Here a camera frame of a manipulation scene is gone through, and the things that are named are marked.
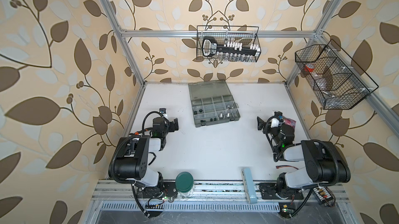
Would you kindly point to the green lid glass jar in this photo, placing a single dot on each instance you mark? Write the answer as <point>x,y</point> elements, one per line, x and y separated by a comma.
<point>185,184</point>

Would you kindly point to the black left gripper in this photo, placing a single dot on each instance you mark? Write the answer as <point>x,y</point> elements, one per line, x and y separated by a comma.
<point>170,125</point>

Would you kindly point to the light blue block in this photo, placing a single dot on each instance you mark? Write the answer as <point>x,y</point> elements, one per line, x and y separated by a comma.
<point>249,186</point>

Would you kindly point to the socket set rail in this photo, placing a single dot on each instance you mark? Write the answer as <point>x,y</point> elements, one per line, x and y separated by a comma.
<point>210,47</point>

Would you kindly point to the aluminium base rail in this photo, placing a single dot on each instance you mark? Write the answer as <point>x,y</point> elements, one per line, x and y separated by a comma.
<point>208,196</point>

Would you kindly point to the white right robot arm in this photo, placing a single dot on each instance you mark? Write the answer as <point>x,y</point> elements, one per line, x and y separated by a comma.
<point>323,164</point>

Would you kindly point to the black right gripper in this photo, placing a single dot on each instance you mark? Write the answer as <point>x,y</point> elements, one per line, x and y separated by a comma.
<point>268,126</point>

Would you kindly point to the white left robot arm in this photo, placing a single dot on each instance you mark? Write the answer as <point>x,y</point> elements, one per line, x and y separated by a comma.
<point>133,155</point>

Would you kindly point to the black wire basket wall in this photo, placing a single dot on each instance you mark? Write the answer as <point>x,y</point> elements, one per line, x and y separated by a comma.
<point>246,35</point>
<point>339,82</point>

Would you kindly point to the black wire basket back wall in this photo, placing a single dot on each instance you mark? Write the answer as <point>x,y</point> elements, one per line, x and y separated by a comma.
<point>246,35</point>

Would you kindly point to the black wire basket right wall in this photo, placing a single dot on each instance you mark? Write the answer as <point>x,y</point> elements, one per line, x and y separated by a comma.
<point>339,82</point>

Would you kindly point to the pink candy bag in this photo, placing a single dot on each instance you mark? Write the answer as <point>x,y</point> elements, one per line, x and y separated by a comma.
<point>290,122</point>

